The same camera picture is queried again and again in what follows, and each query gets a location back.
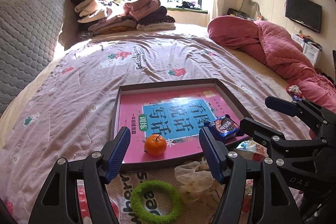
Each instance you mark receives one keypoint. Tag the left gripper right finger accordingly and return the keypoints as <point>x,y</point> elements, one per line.
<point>272,201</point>

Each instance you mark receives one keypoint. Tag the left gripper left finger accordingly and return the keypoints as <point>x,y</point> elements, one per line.
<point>58,200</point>

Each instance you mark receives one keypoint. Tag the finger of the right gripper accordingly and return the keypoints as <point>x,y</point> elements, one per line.
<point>265,134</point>
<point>314,116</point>

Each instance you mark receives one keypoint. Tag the red white snack bag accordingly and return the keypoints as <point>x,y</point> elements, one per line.
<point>251,150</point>

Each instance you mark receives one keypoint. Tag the blue cookie packet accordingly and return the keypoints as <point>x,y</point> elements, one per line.
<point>224,128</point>

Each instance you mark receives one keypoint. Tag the beige mesh drawstring bag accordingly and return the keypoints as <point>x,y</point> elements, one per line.
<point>198,188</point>

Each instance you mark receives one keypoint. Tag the small toys on bed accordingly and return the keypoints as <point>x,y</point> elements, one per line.
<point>294,92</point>

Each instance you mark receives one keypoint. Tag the white storage drawers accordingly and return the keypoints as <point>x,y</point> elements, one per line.
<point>309,49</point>

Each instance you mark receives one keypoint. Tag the pink quilted blanket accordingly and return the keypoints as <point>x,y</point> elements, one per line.
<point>272,45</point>

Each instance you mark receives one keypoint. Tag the pink strawberry bed quilt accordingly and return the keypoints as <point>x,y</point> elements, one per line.
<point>67,110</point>

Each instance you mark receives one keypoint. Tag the small orange in tray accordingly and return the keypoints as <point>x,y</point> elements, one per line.
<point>155,145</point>

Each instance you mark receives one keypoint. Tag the dark shallow box tray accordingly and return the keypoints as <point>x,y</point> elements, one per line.
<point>168,84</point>

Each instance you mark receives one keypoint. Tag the grey quilted headboard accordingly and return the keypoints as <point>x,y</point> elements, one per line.
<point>30,32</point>

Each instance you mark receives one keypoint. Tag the folded clothes pile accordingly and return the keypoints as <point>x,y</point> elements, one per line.
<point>101,17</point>

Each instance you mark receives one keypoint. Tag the black wall television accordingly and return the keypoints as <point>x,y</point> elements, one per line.
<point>306,13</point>

